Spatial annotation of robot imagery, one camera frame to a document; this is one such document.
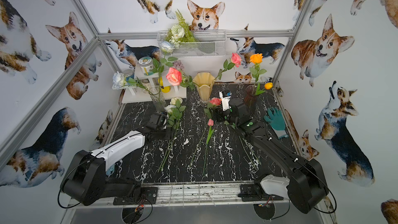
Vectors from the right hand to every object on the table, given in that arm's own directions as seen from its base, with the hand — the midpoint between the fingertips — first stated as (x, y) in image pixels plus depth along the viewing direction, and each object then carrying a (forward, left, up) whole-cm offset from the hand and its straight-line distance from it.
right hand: (219, 102), depth 79 cm
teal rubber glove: (+6, -38, -26) cm, 46 cm away
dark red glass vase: (+9, -19, -9) cm, 22 cm away
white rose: (+6, +49, +11) cm, 51 cm away
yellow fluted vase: (+23, +9, -8) cm, 26 cm away
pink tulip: (+1, +5, -23) cm, 23 cm away
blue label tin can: (+31, +60, -6) cm, 68 cm away
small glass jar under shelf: (+12, +41, +1) cm, 43 cm away
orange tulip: (+7, -25, +4) cm, 26 cm away
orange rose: (-2, -9, -22) cm, 24 cm away
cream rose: (+16, +28, -19) cm, 37 cm away
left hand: (-5, +29, -17) cm, 35 cm away
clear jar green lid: (+23, +42, +7) cm, 49 cm away
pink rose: (+20, -9, +11) cm, 25 cm away
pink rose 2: (+17, +3, -21) cm, 27 cm away
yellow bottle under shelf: (+28, +38, -19) cm, 50 cm away
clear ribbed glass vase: (+11, +37, -12) cm, 40 cm away
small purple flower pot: (+29, +25, +2) cm, 38 cm away
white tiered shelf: (+25, +61, -21) cm, 69 cm away
